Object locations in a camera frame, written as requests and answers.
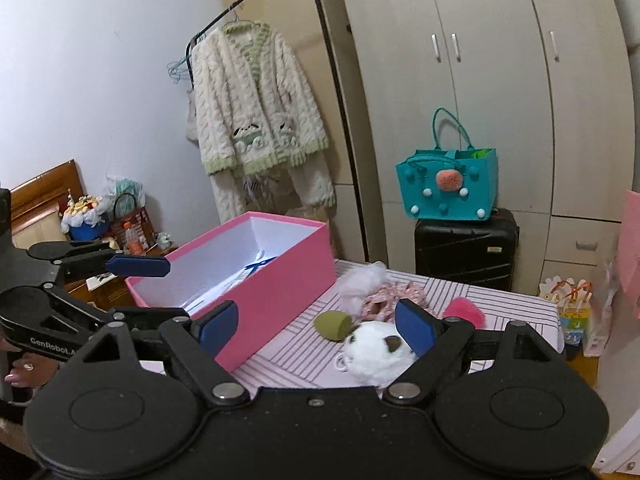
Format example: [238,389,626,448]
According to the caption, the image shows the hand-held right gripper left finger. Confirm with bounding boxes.
[47,300,251,408]

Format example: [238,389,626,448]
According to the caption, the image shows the bouquet in blue pot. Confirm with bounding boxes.
[60,189,112,242]

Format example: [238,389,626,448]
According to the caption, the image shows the white fluffy toy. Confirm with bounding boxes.
[337,261,388,317]

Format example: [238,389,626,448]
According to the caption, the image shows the white brown plush toy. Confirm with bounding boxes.
[335,321,418,388]

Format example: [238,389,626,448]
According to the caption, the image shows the pink floral cloth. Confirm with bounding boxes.
[360,280,431,322]

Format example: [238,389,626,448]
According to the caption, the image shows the cream fleece pants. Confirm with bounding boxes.
[210,152,337,223]

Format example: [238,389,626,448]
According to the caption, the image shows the green egg-shaped sponge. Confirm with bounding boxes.
[314,311,353,342]

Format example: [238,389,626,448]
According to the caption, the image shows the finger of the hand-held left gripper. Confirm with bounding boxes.
[26,240,171,281]
[0,285,191,366]

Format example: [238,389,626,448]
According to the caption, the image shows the colourful gift bag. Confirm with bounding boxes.
[539,275,593,348]

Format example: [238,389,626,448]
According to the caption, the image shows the blue wire hanger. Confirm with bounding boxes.
[167,52,196,86]

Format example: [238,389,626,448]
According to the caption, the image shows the beige wardrobe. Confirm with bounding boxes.
[332,0,636,291]

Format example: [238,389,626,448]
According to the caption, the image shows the wooden nightstand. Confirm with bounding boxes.
[60,245,178,311]

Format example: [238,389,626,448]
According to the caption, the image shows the cream knitted cardigan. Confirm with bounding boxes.
[191,20,330,177]

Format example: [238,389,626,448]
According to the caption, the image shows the wooden headboard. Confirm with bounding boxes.
[10,159,78,251]

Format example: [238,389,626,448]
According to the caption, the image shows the pink cardboard box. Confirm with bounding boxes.
[125,211,337,372]

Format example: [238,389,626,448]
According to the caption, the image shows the plastic tissue pack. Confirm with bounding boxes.
[104,174,147,206]

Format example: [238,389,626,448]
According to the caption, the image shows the person's left hand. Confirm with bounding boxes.
[4,352,60,388]

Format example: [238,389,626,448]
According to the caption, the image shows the pink fluffy ball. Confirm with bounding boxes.
[442,297,487,328]

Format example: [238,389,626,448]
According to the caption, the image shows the dark wire basket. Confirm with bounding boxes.
[109,194,155,256]

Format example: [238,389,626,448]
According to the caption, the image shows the canvas tote bag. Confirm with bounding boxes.
[184,92,201,143]

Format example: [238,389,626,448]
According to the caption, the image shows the tall beige cabinet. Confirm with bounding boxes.
[220,0,388,263]

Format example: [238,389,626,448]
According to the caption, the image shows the black suitcase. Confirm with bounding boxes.
[414,207,520,292]

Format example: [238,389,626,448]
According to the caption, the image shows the white plastic bag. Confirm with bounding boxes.
[585,257,626,358]

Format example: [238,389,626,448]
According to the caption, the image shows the pink shopping bag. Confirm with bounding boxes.
[615,190,640,318]

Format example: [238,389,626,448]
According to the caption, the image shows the striped tablecloth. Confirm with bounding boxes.
[232,258,566,388]

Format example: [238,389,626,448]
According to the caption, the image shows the orange drink bottle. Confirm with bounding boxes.
[123,221,147,256]

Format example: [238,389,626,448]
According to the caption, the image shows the teal felt tote bag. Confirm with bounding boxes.
[396,107,498,222]

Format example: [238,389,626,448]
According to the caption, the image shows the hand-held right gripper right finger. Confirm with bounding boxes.
[382,298,588,406]

